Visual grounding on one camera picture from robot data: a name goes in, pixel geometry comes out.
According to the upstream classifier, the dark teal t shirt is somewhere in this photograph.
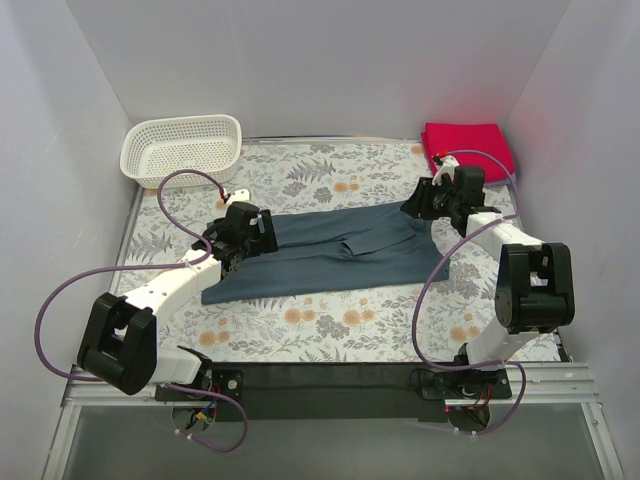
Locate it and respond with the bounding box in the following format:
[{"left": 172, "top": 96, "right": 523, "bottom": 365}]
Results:
[{"left": 201, "top": 202, "right": 442, "bottom": 305}]

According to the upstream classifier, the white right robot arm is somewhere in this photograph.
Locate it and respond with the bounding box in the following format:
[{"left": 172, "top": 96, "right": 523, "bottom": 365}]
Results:
[{"left": 400, "top": 164, "right": 575, "bottom": 372}]

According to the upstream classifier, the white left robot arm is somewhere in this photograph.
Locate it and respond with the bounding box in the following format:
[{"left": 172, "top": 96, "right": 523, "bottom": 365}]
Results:
[{"left": 77, "top": 201, "right": 278, "bottom": 395}]

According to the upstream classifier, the folded lavender t shirt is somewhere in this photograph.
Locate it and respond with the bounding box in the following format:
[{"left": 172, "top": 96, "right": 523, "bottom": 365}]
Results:
[{"left": 485, "top": 166, "right": 516, "bottom": 186}]

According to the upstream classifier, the folded red t shirt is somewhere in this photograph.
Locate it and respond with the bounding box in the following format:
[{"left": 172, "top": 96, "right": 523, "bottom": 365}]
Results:
[{"left": 421, "top": 122, "right": 515, "bottom": 174}]

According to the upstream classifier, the white perforated plastic basket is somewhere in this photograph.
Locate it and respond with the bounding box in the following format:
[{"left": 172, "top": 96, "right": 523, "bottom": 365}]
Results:
[{"left": 119, "top": 114, "right": 242, "bottom": 189}]

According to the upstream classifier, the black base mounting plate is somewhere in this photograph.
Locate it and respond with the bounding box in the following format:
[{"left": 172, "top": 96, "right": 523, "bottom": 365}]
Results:
[{"left": 155, "top": 363, "right": 512, "bottom": 422}]

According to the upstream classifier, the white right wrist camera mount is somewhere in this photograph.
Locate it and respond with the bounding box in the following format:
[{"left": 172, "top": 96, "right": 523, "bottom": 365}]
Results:
[{"left": 432, "top": 153, "right": 459, "bottom": 186}]

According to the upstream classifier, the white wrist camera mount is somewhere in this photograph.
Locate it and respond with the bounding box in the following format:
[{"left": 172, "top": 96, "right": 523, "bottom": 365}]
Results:
[
  {"left": 216, "top": 189, "right": 251, "bottom": 210},
  {"left": 432, "top": 153, "right": 459, "bottom": 186}
]

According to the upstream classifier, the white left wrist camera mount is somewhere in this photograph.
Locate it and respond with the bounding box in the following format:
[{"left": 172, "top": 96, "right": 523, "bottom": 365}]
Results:
[{"left": 216, "top": 189, "right": 251, "bottom": 210}]

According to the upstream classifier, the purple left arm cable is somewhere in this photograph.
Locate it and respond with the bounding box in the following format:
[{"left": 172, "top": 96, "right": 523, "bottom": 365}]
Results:
[{"left": 33, "top": 169, "right": 250, "bottom": 454}]

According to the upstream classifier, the aluminium frame rail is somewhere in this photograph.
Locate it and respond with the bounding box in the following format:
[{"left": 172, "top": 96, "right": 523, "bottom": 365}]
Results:
[{"left": 44, "top": 363, "right": 624, "bottom": 479}]

